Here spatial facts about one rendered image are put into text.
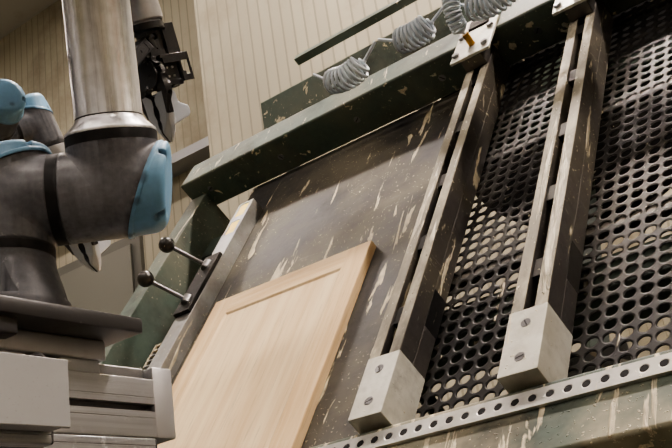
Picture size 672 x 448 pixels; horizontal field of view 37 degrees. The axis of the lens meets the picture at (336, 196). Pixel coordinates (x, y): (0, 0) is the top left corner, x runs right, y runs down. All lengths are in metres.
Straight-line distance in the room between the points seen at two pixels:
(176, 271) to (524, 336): 1.39
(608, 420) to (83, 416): 0.61
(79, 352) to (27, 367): 0.21
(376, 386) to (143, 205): 0.48
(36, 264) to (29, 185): 0.10
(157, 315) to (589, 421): 1.48
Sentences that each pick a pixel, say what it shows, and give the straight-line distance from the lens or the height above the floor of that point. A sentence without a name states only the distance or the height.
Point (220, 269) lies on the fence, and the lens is 2.37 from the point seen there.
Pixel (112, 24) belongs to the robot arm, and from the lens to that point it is 1.31.
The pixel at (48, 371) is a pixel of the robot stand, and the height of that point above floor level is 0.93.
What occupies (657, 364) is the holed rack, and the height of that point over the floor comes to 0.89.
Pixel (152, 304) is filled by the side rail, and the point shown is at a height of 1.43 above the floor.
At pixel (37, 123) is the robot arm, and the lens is 2.02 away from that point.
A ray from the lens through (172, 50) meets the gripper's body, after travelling 1.86.
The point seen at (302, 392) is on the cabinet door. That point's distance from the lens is 1.75.
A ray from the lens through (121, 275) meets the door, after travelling 6.60.
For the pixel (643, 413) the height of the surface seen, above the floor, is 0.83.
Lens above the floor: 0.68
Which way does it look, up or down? 22 degrees up
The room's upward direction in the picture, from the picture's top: 9 degrees counter-clockwise
